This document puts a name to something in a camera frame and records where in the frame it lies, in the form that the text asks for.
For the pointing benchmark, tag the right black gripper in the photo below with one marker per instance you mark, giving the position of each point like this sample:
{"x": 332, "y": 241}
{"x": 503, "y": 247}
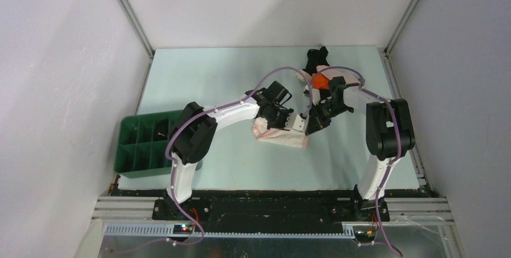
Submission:
{"x": 316, "y": 122}

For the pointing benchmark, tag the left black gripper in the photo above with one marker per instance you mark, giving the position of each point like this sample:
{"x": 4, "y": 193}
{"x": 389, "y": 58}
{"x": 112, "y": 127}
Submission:
{"x": 280, "y": 126}

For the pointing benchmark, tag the white pink-trimmed underwear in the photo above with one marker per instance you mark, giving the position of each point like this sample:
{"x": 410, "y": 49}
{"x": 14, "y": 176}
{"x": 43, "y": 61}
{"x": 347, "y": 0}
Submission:
{"x": 292, "y": 138}

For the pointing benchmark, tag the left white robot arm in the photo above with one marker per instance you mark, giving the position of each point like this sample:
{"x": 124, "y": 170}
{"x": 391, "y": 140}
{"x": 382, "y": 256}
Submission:
{"x": 191, "y": 136}

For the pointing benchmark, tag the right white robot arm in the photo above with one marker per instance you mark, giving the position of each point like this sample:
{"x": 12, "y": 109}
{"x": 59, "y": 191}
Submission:
{"x": 389, "y": 135}

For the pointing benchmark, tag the orange underwear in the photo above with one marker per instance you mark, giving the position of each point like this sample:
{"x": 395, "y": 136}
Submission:
{"x": 320, "y": 82}

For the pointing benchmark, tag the cream underwear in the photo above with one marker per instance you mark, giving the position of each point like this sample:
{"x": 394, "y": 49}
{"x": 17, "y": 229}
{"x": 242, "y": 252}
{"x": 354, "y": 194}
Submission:
{"x": 303, "y": 76}

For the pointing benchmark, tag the light pink underwear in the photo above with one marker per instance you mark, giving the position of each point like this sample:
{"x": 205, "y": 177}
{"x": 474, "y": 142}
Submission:
{"x": 325, "y": 73}

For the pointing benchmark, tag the green divided storage tray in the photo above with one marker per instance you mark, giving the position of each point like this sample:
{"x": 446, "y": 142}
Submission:
{"x": 136, "y": 154}

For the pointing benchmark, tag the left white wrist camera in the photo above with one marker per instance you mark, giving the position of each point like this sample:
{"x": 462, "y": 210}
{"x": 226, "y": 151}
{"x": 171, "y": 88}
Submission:
{"x": 296, "y": 122}

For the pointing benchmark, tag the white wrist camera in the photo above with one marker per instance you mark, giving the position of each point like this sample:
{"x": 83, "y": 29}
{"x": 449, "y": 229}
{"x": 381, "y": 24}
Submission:
{"x": 314, "y": 94}
{"x": 296, "y": 122}

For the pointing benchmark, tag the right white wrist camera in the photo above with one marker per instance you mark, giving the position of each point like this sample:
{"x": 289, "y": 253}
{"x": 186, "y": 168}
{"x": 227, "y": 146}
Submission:
{"x": 314, "y": 94}

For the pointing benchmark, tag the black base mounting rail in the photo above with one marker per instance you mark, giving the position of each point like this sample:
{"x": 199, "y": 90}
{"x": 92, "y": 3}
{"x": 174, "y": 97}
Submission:
{"x": 265, "y": 210}

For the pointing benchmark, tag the right aluminium frame post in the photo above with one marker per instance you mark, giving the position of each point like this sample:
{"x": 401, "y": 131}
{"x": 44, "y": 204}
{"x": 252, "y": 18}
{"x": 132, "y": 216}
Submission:
{"x": 402, "y": 23}

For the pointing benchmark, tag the aluminium frame post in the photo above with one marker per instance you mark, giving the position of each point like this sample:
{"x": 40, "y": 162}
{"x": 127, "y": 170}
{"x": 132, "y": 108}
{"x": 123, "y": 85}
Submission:
{"x": 137, "y": 27}
{"x": 402, "y": 23}

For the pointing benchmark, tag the left aluminium frame post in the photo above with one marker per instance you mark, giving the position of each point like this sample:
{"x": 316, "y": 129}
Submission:
{"x": 137, "y": 27}

